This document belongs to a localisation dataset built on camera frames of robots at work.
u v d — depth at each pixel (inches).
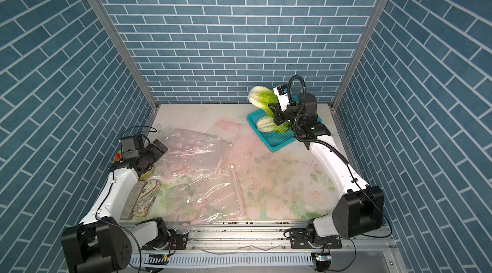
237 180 34.9
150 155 29.6
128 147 24.5
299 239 28.8
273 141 35.9
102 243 15.3
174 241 28.4
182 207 29.9
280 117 27.3
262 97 30.1
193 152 35.9
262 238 29.7
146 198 31.8
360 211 16.1
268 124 40.2
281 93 25.3
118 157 31.7
